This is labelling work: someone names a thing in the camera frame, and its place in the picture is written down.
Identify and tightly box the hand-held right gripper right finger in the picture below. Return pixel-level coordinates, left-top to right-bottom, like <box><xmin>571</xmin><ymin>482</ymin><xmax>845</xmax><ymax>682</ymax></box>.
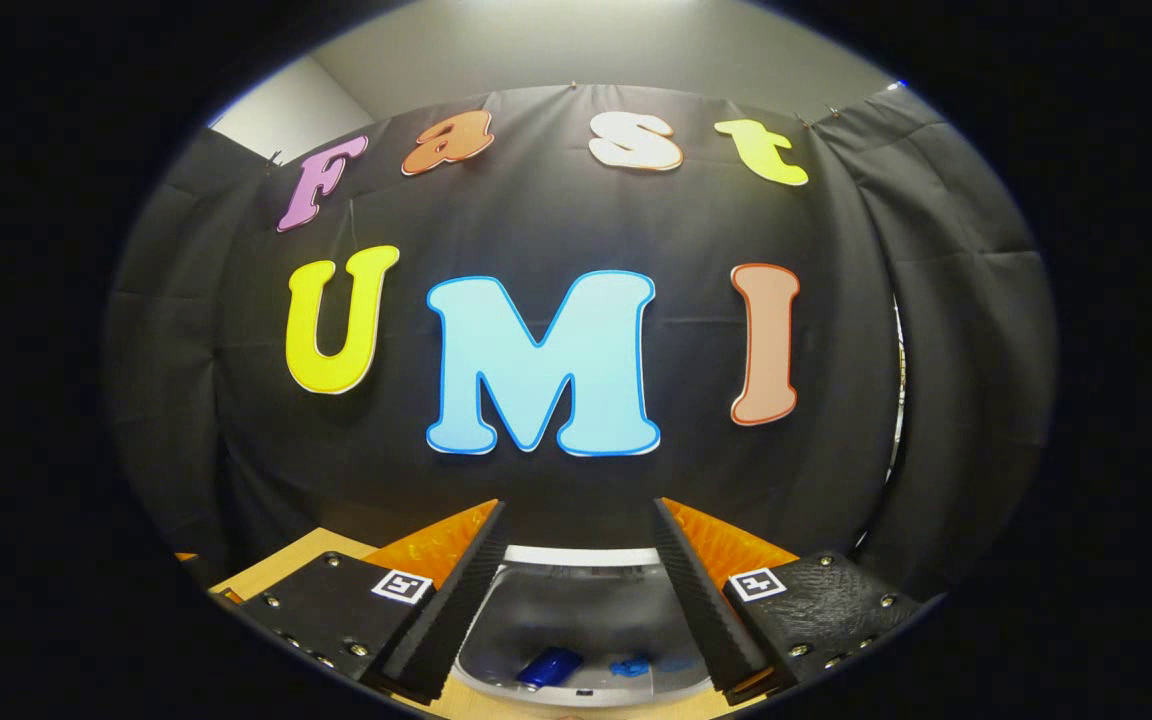
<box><xmin>651</xmin><ymin>497</ymin><xmax>927</xmax><ymax>706</ymax></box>

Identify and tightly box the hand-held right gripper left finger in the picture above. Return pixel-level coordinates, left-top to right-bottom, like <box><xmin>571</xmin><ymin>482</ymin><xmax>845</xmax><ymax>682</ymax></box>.
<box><xmin>234</xmin><ymin>500</ymin><xmax>509</xmax><ymax>703</ymax></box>

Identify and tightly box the blue pop can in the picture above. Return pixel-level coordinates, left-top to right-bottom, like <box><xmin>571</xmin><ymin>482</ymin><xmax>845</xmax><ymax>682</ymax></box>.
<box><xmin>516</xmin><ymin>646</ymin><xmax>582</xmax><ymax>689</ymax></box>

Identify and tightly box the grey desktop garbage bin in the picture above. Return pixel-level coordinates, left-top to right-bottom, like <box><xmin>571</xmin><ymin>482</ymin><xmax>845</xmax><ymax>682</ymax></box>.
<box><xmin>451</xmin><ymin>545</ymin><xmax>717</xmax><ymax>709</ymax></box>

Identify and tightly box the wooden desktop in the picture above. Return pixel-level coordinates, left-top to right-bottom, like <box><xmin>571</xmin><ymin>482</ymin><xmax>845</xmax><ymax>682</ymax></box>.
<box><xmin>206</xmin><ymin>527</ymin><xmax>767</xmax><ymax>720</ymax></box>

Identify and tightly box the black backdrop cloth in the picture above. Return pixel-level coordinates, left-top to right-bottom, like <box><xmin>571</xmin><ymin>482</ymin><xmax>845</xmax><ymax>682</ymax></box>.
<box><xmin>106</xmin><ymin>83</ymin><xmax>1057</xmax><ymax>601</ymax></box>

